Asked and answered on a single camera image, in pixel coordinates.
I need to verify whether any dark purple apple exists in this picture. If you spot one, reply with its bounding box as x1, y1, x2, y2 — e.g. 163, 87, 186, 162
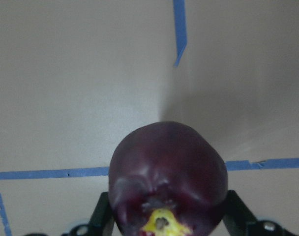
108, 121, 228, 236

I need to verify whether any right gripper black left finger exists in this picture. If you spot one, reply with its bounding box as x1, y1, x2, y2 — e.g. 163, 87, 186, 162
87, 192, 115, 236

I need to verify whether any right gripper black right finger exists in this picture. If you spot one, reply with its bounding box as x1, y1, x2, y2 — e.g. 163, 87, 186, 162
223, 190, 258, 236

